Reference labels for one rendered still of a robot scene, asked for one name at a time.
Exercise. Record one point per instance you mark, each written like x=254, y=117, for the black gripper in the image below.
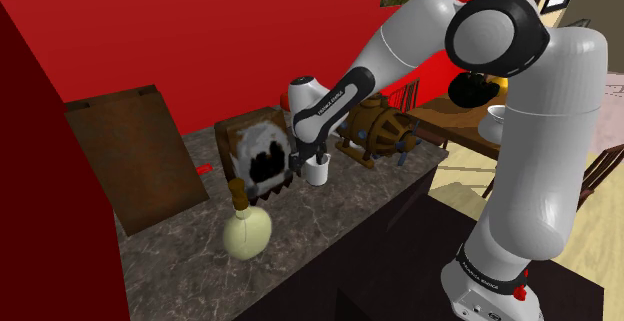
x=310, y=148

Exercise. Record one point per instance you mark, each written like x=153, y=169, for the white cup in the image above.
x=317, y=175

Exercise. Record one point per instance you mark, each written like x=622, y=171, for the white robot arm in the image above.
x=546, y=130

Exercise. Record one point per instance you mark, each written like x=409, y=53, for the brown box with white-black pattern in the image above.
x=253, y=134

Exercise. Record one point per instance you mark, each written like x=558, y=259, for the brown barrel-shaped machine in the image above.
x=378, y=132

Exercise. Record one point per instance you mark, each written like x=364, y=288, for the pale round bottle with cork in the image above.
x=247, y=234

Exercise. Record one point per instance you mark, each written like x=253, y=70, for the small flat red object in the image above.
x=204, y=168

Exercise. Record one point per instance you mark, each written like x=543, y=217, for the brown slatted chair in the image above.
x=405, y=94
x=602, y=169

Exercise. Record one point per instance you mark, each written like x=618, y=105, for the dark robot stand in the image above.
x=390, y=261

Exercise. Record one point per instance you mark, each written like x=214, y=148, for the brown dining table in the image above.
x=453, y=120

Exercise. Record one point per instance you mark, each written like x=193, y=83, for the large brown wooden board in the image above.
x=141, y=164

